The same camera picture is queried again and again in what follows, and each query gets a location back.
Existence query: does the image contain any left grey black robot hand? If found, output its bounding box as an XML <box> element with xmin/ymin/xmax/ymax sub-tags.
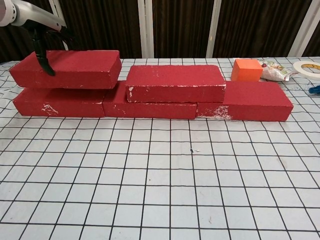
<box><xmin>14</xmin><ymin>0</ymin><xmax>77</xmax><ymax>77</ymax></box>

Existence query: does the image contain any red brick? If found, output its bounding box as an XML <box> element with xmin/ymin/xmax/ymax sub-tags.
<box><xmin>125</xmin><ymin>64</ymin><xmax>227</xmax><ymax>104</ymax></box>
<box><xmin>9</xmin><ymin>49</ymin><xmax>123</xmax><ymax>90</ymax></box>
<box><xmin>195</xmin><ymin>80</ymin><xmax>294</xmax><ymax>123</ymax></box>
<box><xmin>12</xmin><ymin>87</ymin><xmax>106</xmax><ymax>118</ymax></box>
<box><xmin>102</xmin><ymin>80</ymin><xmax>198</xmax><ymax>120</ymax></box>

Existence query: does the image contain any dark brown curtain backdrop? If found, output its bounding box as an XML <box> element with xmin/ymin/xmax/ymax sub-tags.
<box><xmin>0</xmin><ymin>0</ymin><xmax>320</xmax><ymax>63</ymax></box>

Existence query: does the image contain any orange foam cube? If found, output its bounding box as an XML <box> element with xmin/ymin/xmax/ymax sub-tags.
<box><xmin>231</xmin><ymin>58</ymin><xmax>264</xmax><ymax>82</ymax></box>

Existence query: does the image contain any white black grid tablecloth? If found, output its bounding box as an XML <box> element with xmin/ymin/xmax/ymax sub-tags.
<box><xmin>0</xmin><ymin>56</ymin><xmax>320</xmax><ymax>240</ymax></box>

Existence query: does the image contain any white printed snack bag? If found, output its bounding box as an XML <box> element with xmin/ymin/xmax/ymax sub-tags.
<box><xmin>259</xmin><ymin>59</ymin><xmax>300</xmax><ymax>83</ymax></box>

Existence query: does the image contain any white tape roll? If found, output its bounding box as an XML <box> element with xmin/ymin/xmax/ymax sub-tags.
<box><xmin>292</xmin><ymin>60</ymin><xmax>320</xmax><ymax>80</ymax></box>

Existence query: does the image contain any white screen frame post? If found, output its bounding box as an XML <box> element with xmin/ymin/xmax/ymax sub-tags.
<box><xmin>206</xmin><ymin>0</ymin><xmax>223</xmax><ymax>59</ymax></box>
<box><xmin>286</xmin><ymin>0</ymin><xmax>320</xmax><ymax>58</ymax></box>
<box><xmin>48</xmin><ymin>0</ymin><xmax>77</xmax><ymax>61</ymax></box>
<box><xmin>137</xmin><ymin>0</ymin><xmax>155</xmax><ymax>59</ymax></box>

